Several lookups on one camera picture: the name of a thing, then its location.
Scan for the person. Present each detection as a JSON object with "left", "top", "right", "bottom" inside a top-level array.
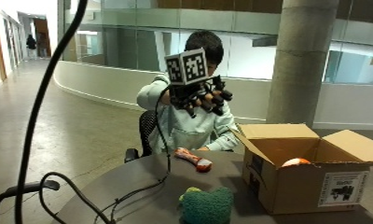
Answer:
[{"left": 136, "top": 30, "right": 241, "bottom": 155}]

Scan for white cube with black markers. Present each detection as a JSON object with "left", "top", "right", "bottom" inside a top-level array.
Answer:
[{"left": 164, "top": 48, "right": 209, "bottom": 86}]

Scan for black office chair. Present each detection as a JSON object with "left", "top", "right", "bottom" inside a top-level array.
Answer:
[{"left": 123, "top": 109, "right": 159, "bottom": 164}]

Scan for grey concrete pillar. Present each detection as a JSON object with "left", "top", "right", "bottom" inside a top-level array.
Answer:
[{"left": 265, "top": 0, "right": 341, "bottom": 126}]

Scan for orange white round toy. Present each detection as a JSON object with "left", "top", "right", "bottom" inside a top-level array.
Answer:
[{"left": 281, "top": 157, "right": 311, "bottom": 168}]

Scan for green knitted soft toy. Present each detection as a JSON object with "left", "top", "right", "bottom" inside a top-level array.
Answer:
[{"left": 177, "top": 186, "right": 234, "bottom": 224}]

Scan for brown cardboard box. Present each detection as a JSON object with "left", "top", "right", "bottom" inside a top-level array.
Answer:
[{"left": 232, "top": 123, "right": 373, "bottom": 216}]

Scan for black curved armrest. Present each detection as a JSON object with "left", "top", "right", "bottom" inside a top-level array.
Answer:
[{"left": 0, "top": 179, "right": 61, "bottom": 224}]

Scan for thin black glove cable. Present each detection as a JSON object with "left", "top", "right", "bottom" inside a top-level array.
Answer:
[{"left": 92, "top": 85, "right": 173, "bottom": 224}]

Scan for glass partition wall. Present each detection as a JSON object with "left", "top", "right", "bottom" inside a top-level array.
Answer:
[{"left": 57, "top": 0, "right": 373, "bottom": 86}]

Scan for thick black cable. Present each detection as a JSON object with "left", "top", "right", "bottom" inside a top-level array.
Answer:
[{"left": 12, "top": 0, "right": 89, "bottom": 224}]

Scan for black looped cable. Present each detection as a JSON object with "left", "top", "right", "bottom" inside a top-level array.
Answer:
[{"left": 37, "top": 171, "right": 116, "bottom": 224}]

